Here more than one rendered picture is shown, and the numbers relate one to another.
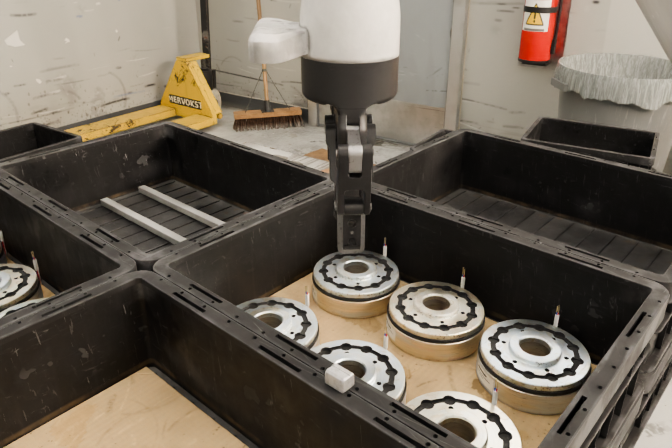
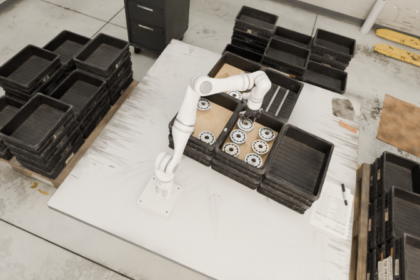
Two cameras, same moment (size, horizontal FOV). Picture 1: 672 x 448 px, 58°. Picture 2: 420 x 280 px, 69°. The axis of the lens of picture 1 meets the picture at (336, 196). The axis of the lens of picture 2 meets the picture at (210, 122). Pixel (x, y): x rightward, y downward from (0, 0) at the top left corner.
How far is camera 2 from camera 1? 1.47 m
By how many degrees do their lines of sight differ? 57
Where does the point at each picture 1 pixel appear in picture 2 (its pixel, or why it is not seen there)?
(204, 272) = not seen: hidden behind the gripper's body
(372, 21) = (249, 104)
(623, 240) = (312, 188)
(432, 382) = (245, 149)
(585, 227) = (315, 181)
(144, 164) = (292, 87)
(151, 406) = (227, 116)
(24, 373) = (221, 100)
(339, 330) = (253, 135)
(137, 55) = not seen: outside the picture
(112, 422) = (224, 113)
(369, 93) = (247, 110)
